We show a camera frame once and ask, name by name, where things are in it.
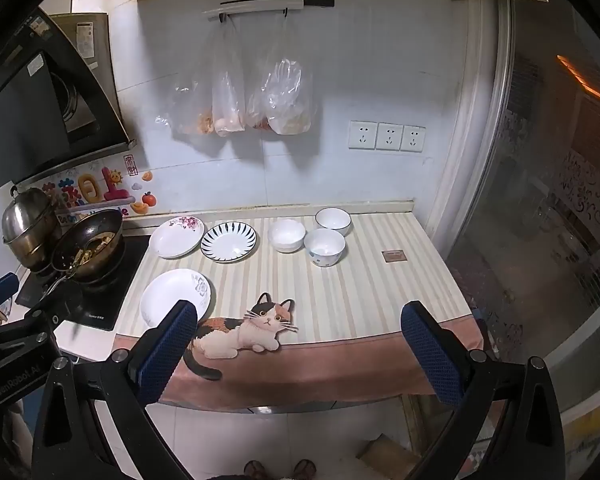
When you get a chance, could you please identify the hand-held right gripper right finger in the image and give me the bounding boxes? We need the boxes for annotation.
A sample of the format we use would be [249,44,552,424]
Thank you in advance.
[400,301,566,480]

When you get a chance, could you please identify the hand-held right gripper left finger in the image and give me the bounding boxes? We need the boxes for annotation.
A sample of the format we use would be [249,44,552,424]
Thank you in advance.
[32,300,198,480]

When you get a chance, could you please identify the white plate with grey flower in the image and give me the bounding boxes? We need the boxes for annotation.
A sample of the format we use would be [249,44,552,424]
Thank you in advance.
[139,268,216,332]

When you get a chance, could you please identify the white plate with pink flowers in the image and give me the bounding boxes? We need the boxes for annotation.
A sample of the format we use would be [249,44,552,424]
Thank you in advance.
[148,216,205,260]

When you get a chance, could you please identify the white plate with blue leaves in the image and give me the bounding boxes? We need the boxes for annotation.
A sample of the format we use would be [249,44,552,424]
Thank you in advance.
[200,221,258,263]

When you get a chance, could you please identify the pale blue plate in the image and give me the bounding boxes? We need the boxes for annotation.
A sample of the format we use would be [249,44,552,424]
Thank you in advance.
[303,228,346,268]

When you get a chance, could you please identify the white fluted bowl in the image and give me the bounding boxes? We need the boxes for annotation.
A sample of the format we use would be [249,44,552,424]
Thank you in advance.
[267,219,307,254]

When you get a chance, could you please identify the stainless steel lidded pot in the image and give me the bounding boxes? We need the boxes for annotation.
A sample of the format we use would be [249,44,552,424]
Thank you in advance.
[1,186,64,271]

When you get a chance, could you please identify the black induction cooktop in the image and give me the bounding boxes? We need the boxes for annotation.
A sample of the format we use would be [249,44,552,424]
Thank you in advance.
[15,234,152,332]

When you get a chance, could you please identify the striped tablecloth with cat print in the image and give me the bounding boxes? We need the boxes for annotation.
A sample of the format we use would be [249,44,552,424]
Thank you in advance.
[111,210,486,411]

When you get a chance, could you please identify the dark wok with food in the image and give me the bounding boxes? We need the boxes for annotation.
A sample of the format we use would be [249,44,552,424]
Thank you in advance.
[44,209,126,302]

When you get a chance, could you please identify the cardboard box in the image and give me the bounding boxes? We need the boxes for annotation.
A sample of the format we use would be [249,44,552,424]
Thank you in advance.
[355,434,422,479]

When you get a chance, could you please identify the white bowl with dark rim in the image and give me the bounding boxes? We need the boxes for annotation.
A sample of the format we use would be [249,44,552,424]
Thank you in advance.
[314,207,353,237]

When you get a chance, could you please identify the black range hood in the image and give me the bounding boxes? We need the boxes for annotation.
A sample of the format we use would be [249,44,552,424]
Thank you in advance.
[0,7,137,189]

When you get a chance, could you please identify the patterned glass sliding door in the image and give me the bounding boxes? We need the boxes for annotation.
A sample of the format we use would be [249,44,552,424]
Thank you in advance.
[425,0,600,413]

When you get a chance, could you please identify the clear plastic bag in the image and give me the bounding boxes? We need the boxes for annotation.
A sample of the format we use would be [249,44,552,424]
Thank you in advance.
[260,10,314,136]
[245,67,273,132]
[211,14,247,138]
[155,22,217,137]

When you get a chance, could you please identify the colourful wall stickers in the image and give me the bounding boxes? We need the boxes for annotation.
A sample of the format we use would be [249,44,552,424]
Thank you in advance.
[42,152,159,219]

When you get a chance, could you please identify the white wall socket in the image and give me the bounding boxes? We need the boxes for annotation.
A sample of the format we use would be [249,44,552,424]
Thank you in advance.
[400,124,426,153]
[349,120,379,150]
[376,122,404,151]

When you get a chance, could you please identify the white hook rail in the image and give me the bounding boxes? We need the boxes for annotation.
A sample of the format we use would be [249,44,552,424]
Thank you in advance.
[202,0,306,17]

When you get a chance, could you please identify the black wall rail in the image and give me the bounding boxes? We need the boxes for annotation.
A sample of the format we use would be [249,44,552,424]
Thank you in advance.
[220,0,336,10]

